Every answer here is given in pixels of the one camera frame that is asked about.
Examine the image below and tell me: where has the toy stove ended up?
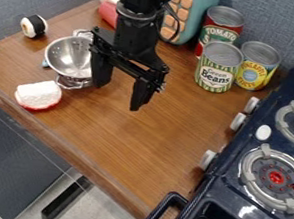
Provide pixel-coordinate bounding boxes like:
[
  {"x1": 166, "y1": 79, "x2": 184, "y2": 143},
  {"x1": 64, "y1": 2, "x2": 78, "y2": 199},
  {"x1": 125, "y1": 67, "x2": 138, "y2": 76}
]
[{"x1": 135, "y1": 45, "x2": 294, "y2": 219}]

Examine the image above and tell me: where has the yellow and green can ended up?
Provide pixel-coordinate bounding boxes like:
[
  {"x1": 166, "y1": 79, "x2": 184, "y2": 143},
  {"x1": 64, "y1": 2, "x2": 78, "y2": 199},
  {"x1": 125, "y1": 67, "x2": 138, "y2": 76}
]
[{"x1": 232, "y1": 38, "x2": 285, "y2": 95}]

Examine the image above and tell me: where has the silver strainer bowl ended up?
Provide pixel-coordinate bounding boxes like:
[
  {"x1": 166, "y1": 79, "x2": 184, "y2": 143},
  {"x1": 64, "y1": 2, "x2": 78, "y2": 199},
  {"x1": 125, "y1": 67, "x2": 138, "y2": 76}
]
[{"x1": 38, "y1": 24, "x2": 103, "y2": 94}]

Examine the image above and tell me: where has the white and red toy food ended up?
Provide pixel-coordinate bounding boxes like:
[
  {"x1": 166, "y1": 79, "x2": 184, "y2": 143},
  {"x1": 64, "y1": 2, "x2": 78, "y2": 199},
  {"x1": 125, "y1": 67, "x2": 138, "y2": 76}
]
[{"x1": 11, "y1": 75, "x2": 65, "y2": 115}]

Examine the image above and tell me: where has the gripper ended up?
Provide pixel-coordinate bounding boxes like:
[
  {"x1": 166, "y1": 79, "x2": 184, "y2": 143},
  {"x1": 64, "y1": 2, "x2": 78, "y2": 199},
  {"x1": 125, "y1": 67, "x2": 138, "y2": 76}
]
[{"x1": 80, "y1": 3, "x2": 178, "y2": 116}]

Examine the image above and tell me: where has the green striped beans can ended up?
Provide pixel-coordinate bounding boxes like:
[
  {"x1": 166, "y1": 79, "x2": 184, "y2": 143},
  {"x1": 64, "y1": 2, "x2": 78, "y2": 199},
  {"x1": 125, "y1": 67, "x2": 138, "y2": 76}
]
[{"x1": 192, "y1": 37, "x2": 247, "y2": 97}]

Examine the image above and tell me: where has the black and white toy sushi roll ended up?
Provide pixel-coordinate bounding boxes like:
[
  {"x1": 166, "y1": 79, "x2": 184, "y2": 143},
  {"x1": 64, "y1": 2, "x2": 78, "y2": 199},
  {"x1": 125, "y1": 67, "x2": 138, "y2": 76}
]
[{"x1": 17, "y1": 11, "x2": 52, "y2": 41}]

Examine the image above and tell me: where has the red toy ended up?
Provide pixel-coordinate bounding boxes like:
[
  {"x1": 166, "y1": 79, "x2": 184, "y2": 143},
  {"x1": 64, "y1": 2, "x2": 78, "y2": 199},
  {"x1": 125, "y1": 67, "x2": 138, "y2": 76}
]
[{"x1": 95, "y1": 0, "x2": 123, "y2": 30}]

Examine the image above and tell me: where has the teal toy microwave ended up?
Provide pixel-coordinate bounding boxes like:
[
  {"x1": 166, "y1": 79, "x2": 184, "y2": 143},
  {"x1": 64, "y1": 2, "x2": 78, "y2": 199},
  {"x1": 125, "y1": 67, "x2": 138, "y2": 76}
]
[{"x1": 85, "y1": 0, "x2": 224, "y2": 52}]

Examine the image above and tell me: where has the red tomato can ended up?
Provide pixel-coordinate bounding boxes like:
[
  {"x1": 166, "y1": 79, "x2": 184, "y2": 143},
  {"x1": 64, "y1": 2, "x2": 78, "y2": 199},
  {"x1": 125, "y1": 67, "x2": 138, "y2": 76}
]
[{"x1": 192, "y1": 2, "x2": 249, "y2": 65}]

